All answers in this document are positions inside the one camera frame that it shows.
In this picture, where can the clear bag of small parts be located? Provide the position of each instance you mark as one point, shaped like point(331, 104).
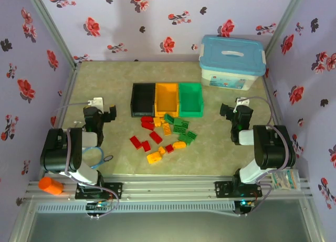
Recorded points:
point(285, 180)

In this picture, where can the yellow plastic bin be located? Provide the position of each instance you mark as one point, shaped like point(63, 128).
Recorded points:
point(167, 99)

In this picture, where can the green lego brick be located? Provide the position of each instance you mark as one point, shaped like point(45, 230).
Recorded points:
point(169, 118)
point(186, 139)
point(191, 135)
point(181, 122)
point(179, 129)

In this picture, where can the aluminium mounting rail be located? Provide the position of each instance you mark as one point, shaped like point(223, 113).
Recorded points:
point(168, 188)

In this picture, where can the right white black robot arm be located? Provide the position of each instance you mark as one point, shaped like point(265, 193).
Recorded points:
point(273, 147)

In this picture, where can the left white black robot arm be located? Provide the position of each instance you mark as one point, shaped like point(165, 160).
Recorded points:
point(60, 152)

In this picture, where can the large yellow rounded lego brick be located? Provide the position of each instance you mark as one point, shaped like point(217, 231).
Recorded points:
point(154, 157)

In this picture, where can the white storage box blue lid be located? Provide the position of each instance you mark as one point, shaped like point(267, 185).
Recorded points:
point(231, 55)

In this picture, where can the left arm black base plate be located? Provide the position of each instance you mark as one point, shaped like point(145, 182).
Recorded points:
point(115, 190)

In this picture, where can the aluminium frame leg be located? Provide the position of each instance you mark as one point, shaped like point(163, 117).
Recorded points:
point(313, 221)
point(21, 226)

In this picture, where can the green plastic bin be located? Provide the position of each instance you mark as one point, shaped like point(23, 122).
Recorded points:
point(191, 99)

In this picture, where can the blue tube loop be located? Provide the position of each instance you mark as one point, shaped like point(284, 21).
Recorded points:
point(102, 155)

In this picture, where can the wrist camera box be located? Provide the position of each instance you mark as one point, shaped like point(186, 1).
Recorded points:
point(95, 101)
point(242, 101)

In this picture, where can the red rounded lego brick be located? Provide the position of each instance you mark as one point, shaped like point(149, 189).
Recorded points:
point(147, 119)
point(147, 126)

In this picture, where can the black plastic bin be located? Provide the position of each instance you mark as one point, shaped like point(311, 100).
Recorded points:
point(143, 100)

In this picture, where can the small yellow lego brick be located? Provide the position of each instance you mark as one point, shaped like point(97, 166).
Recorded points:
point(161, 150)
point(157, 121)

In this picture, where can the aluminium corner post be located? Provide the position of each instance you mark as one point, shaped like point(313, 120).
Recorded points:
point(51, 29)
point(287, 16)

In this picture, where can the orange plastic cylinder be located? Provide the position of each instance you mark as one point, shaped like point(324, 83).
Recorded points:
point(51, 186)

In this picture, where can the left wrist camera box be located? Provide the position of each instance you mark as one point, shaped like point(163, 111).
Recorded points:
point(95, 101)

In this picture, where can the aluminium side rail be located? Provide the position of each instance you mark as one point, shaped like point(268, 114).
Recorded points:
point(269, 95)
point(68, 92)

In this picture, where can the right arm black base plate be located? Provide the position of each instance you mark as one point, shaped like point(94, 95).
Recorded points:
point(223, 189)

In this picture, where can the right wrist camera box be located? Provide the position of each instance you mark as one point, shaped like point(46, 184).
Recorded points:
point(242, 101)

